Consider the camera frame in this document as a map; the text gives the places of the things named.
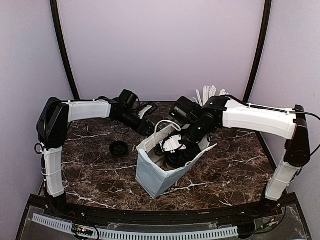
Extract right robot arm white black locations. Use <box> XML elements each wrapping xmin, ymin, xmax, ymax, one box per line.
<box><xmin>161</xmin><ymin>95</ymin><xmax>313</xmax><ymax>217</ymax></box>

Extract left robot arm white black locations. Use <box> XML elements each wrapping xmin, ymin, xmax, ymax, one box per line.
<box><xmin>34</xmin><ymin>89</ymin><xmax>155</xmax><ymax>198</ymax></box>

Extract grey slotted cable duct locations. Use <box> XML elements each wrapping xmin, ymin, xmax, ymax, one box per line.
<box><xmin>31</xmin><ymin>213</ymin><xmax>239</xmax><ymax>240</ymax></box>

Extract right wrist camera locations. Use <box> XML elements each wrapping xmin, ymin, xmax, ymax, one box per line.
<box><xmin>153</xmin><ymin>134</ymin><xmax>187</xmax><ymax>157</ymax></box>

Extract white wrapped straws bundle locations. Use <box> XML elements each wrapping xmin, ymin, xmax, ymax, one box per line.
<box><xmin>193</xmin><ymin>85</ymin><xmax>229</xmax><ymax>107</ymax></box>

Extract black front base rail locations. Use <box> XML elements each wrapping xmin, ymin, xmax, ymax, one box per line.
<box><xmin>15</xmin><ymin>193</ymin><xmax>313</xmax><ymax>240</ymax></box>

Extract right black frame post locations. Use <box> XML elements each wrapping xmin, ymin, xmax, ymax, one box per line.
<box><xmin>242</xmin><ymin>0</ymin><xmax>273</xmax><ymax>102</ymax></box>

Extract black plastic cup lid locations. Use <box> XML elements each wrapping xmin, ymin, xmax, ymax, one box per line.
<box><xmin>109</xmin><ymin>140</ymin><xmax>129</xmax><ymax>158</ymax></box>

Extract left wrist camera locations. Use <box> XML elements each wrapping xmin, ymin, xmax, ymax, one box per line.
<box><xmin>137</xmin><ymin>103</ymin><xmax>158</xmax><ymax>120</ymax></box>

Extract left black frame post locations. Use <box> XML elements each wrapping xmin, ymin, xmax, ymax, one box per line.
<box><xmin>49</xmin><ymin>0</ymin><xmax>80</xmax><ymax>100</ymax></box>

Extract white paper takeout bag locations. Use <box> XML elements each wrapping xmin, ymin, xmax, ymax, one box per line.
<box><xmin>135</xmin><ymin>119</ymin><xmax>216</xmax><ymax>199</ymax></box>

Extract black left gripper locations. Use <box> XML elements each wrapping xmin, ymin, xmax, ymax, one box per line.
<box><xmin>115</xmin><ymin>110</ymin><xmax>160</xmax><ymax>137</ymax></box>

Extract black frame post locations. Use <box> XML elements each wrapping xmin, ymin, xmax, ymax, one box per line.
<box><xmin>49</xmin><ymin>0</ymin><xmax>80</xmax><ymax>100</ymax></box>
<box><xmin>242</xmin><ymin>0</ymin><xmax>273</xmax><ymax>102</ymax></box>

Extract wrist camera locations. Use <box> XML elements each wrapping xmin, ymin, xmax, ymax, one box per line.
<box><xmin>137</xmin><ymin>103</ymin><xmax>158</xmax><ymax>120</ymax></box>
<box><xmin>153</xmin><ymin>134</ymin><xmax>187</xmax><ymax>157</ymax></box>

